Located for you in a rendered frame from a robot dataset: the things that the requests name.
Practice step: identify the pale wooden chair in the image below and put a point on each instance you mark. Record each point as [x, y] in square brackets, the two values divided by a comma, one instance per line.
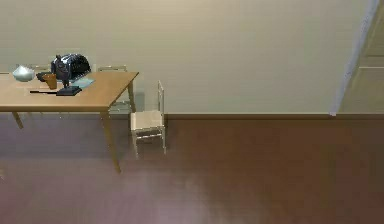
[147, 120]
[117, 85]

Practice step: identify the light wooden table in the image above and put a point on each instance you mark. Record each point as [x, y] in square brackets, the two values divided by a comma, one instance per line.
[96, 96]

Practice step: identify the pale blue cloth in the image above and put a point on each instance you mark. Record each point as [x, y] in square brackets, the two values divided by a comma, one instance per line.
[83, 82]

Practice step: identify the black spatula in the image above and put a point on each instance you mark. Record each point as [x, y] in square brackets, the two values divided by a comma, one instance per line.
[67, 91]

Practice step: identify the black and silver toaster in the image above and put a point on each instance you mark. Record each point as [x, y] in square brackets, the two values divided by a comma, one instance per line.
[72, 65]

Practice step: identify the brown cup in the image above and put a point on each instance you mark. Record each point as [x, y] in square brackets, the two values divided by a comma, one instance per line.
[51, 81]

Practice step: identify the pale grey bowl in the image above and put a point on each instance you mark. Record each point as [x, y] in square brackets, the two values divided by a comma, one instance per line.
[23, 73]

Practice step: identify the pale room door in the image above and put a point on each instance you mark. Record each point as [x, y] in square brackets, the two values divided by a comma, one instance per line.
[365, 66]

